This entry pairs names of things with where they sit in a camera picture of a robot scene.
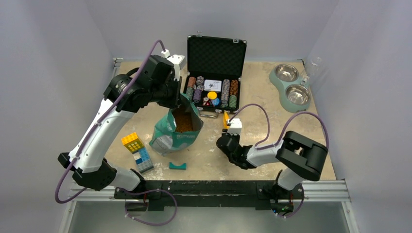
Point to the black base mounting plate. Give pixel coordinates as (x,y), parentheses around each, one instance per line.
(260,194)

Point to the teal curved block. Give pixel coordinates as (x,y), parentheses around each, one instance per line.
(177,167)

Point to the double steel pet bowl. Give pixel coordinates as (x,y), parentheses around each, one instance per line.
(293,87)

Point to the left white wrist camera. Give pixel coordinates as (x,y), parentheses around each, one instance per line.
(179,61)

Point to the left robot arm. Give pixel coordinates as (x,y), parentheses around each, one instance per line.
(157,81)

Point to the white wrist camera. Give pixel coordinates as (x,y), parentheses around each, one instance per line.
(179,61)
(234,126)

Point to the clear glass jar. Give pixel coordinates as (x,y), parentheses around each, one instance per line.
(310,70)

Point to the green pet food bag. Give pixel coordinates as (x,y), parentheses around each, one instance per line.
(178,129)

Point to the yellow plastic scoop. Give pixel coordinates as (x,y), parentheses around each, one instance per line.
(226,118)

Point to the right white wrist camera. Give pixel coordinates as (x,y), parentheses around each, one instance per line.
(234,126)

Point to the toy brick block stack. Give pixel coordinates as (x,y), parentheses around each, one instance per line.
(142,159)

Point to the black poker chip case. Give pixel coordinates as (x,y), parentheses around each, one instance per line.
(218,59)

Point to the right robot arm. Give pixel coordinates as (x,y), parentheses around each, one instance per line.
(303,157)

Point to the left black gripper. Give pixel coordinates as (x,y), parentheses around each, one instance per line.
(174,101)

